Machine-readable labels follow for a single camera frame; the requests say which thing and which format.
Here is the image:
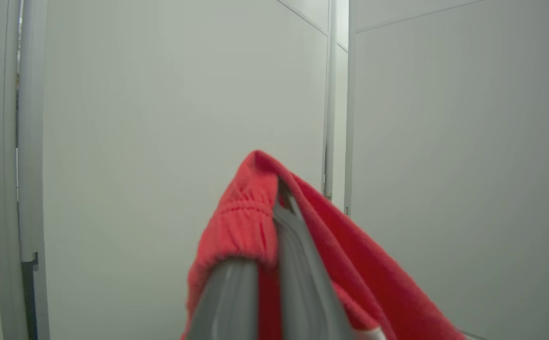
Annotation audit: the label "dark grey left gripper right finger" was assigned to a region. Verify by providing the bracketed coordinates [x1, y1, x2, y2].
[272, 177, 356, 340]

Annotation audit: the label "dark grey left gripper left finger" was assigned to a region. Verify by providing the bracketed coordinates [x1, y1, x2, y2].
[187, 259, 259, 340]

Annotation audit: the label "red shorts with white trim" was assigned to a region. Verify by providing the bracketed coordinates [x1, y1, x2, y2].
[181, 150, 466, 340]

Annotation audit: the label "grey metal partition post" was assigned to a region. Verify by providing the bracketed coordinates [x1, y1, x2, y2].
[321, 0, 356, 215]

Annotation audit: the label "pale partition post, black foot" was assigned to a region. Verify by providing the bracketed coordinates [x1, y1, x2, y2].
[0, 0, 51, 340]

